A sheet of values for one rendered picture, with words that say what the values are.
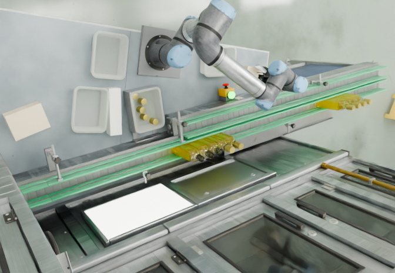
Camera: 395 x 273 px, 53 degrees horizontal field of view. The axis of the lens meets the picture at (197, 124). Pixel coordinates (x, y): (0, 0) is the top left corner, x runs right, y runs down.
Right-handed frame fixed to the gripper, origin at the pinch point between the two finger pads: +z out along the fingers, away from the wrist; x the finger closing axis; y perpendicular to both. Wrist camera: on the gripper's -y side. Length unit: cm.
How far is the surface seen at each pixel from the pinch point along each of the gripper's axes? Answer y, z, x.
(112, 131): 65, 29, 35
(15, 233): 122, -56, 45
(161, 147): 43, 15, 40
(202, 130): 18.1, 16.5, 31.4
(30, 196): 103, 22, 63
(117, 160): 66, 16, 47
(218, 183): 23, -10, 53
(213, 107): 7.8, 23.3, 19.0
